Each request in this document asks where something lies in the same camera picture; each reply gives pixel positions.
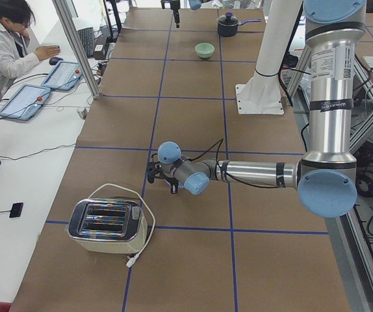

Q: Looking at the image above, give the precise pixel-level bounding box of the white toaster power cord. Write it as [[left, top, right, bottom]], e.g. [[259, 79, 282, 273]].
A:
[[87, 183, 157, 268]]

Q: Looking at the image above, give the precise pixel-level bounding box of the blue teach pendant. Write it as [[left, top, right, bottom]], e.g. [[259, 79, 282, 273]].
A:
[[0, 84, 51, 121], [41, 60, 82, 91]]

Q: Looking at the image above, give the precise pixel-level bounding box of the near blue teach pendant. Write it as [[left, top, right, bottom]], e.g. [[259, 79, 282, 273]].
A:
[[0, 84, 51, 121]]

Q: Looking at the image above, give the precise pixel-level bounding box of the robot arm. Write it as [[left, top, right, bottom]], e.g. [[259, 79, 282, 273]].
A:
[[148, 1, 366, 218], [169, 0, 203, 28]]

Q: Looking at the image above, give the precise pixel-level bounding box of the far blue teach pendant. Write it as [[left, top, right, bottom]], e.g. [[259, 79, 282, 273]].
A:
[[41, 60, 82, 91]]

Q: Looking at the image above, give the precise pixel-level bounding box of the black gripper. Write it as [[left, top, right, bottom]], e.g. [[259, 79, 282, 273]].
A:
[[165, 177, 178, 194], [170, 0, 180, 28]]

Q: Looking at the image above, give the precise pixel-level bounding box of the black computer mouse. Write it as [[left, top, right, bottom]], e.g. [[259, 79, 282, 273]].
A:
[[49, 57, 62, 66]]

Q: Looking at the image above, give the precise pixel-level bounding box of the cream and chrome toaster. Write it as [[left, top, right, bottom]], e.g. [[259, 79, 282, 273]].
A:
[[68, 198, 148, 254]]

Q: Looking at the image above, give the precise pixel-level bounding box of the small black puck device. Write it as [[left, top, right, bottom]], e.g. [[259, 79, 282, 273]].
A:
[[9, 202, 23, 218]]

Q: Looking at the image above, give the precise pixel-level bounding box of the dark blue saucepan with lid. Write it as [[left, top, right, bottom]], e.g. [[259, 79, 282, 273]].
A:
[[217, 12, 262, 37]]

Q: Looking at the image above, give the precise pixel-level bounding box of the person in white coat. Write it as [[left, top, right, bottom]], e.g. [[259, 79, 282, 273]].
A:
[[0, 0, 60, 98]]

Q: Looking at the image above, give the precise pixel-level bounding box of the green bowl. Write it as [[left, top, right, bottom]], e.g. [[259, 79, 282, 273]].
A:
[[194, 42, 215, 59]]

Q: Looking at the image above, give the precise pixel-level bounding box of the aluminium frame post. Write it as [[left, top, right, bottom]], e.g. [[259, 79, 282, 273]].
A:
[[52, 0, 100, 99]]

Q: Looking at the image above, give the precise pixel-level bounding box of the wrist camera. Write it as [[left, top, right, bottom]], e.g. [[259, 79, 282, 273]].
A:
[[161, 0, 169, 9], [146, 159, 162, 184]]

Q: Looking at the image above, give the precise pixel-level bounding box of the black keyboard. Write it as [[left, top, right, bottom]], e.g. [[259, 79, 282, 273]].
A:
[[77, 27, 94, 57]]

